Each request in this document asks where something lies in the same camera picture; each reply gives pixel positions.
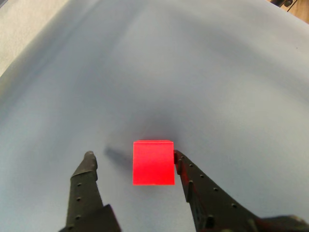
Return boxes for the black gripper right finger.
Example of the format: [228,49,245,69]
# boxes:
[173,149,259,232]

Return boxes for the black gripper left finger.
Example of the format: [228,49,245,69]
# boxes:
[59,150,121,232]

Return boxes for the red cube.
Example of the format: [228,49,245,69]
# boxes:
[132,139,176,186]

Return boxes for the grey table mat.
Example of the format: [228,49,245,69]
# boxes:
[0,0,309,232]

